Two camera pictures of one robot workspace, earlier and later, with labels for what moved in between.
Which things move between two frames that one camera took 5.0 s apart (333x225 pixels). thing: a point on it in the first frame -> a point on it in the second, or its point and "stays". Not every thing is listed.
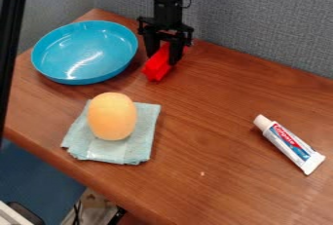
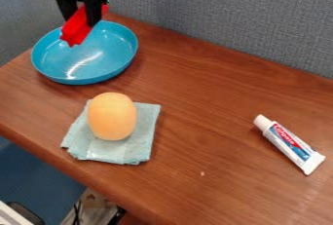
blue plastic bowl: (81, 52) stays
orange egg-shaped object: (112, 116) stays
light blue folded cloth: (131, 150) stays
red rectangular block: (158, 66) -> (76, 26)
